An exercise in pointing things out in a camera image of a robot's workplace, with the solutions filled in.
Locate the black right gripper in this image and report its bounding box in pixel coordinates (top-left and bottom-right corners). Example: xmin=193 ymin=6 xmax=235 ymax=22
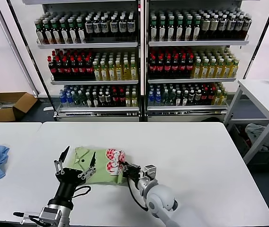
xmin=118 ymin=161 xmax=142 ymax=183

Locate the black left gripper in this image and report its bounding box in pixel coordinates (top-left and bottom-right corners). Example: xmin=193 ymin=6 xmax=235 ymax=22
xmin=49 ymin=146 xmax=96 ymax=205

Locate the light green polo shirt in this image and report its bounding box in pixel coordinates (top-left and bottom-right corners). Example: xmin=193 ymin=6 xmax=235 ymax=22
xmin=64 ymin=146 xmax=127 ymax=186

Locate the black rounded floor object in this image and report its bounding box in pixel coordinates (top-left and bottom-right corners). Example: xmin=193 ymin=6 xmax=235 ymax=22
xmin=200 ymin=117 xmax=224 ymax=123

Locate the red cap cola bottle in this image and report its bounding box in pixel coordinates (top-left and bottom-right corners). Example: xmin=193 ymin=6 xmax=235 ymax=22
xmin=164 ymin=54 xmax=172 ymax=79
xmin=63 ymin=56 xmax=72 ymax=80
xmin=156 ymin=54 xmax=165 ymax=79
xmin=85 ymin=56 xmax=94 ymax=80
xmin=148 ymin=54 xmax=157 ymax=79
xmin=179 ymin=54 xmax=188 ymax=79
xmin=186 ymin=54 xmax=195 ymax=79
xmin=78 ymin=56 xmax=87 ymax=80
xmin=71 ymin=56 xmax=80 ymax=80
xmin=171 ymin=54 xmax=180 ymax=79
xmin=47 ymin=56 xmax=57 ymax=80
xmin=55 ymin=56 xmax=64 ymax=80

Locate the white beverage shelf unit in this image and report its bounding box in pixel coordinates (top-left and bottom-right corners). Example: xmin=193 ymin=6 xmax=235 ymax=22
xmin=145 ymin=0 xmax=260 ymax=122
xmin=22 ymin=0 xmax=145 ymax=122

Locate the crumpled grey cloth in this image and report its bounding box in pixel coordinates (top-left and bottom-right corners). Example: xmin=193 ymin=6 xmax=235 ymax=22
xmin=244 ymin=122 xmax=269 ymax=152

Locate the green cap tea bottle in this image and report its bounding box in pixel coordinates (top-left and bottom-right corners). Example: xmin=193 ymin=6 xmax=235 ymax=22
xmin=167 ymin=16 xmax=176 ymax=43
xmin=184 ymin=15 xmax=193 ymax=42
xmin=59 ymin=18 xmax=70 ymax=45
xmin=51 ymin=19 xmax=61 ymax=45
xmin=35 ymin=20 xmax=45 ymax=45
xmin=67 ymin=18 xmax=78 ymax=44
xmin=192 ymin=15 xmax=201 ymax=41
xmin=150 ymin=16 xmax=159 ymax=43
xmin=43 ymin=19 xmax=54 ymax=45
xmin=158 ymin=16 xmax=167 ymax=43
xmin=175 ymin=16 xmax=184 ymax=43
xmin=76 ymin=18 xmax=86 ymax=44

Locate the white label dark bottle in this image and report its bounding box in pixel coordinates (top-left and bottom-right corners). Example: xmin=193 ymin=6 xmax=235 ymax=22
xmin=85 ymin=17 xmax=94 ymax=38
xmin=93 ymin=16 xmax=102 ymax=38
xmin=100 ymin=16 xmax=110 ymax=38
xmin=118 ymin=15 xmax=127 ymax=38
xmin=109 ymin=16 xmax=119 ymax=38
xmin=126 ymin=15 xmax=136 ymax=38

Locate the dark storage bin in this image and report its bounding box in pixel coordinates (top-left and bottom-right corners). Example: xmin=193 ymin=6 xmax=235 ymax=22
xmin=229 ymin=122 xmax=269 ymax=164

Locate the black framed glass door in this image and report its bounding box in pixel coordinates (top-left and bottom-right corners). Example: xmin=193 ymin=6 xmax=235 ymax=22
xmin=0 ymin=0 xmax=57 ymax=119
xmin=242 ymin=0 xmax=269 ymax=80

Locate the white side table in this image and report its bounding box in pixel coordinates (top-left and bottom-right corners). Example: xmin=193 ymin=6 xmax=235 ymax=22
xmin=223 ymin=79 xmax=269 ymax=166

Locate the grey label dark bottle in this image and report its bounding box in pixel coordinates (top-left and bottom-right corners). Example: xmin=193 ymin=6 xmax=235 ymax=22
xmin=242 ymin=14 xmax=252 ymax=40
xmin=209 ymin=15 xmax=219 ymax=40
xmin=218 ymin=15 xmax=228 ymax=40
xmin=235 ymin=15 xmax=244 ymax=40
xmin=226 ymin=15 xmax=236 ymax=40
xmin=201 ymin=15 xmax=210 ymax=40

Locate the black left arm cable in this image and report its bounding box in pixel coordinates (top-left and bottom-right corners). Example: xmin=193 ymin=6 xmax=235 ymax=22
xmin=72 ymin=185 xmax=92 ymax=198

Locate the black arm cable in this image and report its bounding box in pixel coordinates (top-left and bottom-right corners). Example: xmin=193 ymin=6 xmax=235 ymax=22
xmin=72 ymin=185 xmax=92 ymax=198
xmin=126 ymin=178 xmax=149 ymax=212

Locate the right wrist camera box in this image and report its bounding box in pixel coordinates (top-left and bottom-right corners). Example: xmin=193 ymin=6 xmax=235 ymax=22
xmin=143 ymin=164 xmax=156 ymax=177

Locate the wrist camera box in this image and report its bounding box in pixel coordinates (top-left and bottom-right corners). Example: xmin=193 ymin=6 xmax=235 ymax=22
xmin=143 ymin=164 xmax=156 ymax=177
xmin=22 ymin=211 xmax=42 ymax=225

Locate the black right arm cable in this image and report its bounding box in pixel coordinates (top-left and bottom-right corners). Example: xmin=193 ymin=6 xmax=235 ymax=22
xmin=126 ymin=178 xmax=149 ymax=212

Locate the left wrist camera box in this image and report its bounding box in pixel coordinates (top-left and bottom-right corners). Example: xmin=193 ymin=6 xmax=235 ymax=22
xmin=22 ymin=211 xmax=42 ymax=225

